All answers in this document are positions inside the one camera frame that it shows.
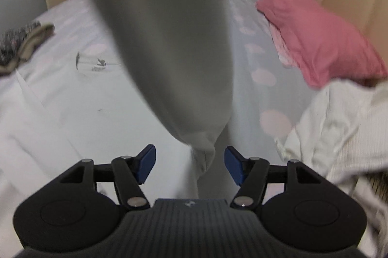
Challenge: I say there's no light pink pillow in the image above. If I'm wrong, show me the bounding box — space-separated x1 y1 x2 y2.
268 22 301 68

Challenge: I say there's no white waffle cloth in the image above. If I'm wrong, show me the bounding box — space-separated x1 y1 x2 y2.
274 79 388 183

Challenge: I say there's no dark floral garment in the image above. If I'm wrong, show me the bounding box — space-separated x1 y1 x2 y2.
0 20 41 65

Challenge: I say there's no cream white garment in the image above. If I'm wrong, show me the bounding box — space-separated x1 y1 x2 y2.
348 185 388 258

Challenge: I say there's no striped cloth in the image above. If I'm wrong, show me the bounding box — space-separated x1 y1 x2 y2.
358 170 388 204

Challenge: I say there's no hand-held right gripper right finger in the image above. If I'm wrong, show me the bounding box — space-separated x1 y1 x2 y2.
224 145 329 211

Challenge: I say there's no beige garment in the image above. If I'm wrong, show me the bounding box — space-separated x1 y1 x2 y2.
0 23 56 77

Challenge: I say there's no white sweatshirt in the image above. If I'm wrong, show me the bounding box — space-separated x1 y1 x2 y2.
0 0 235 201

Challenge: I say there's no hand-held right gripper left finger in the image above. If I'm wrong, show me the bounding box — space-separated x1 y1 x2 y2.
57 144 157 211

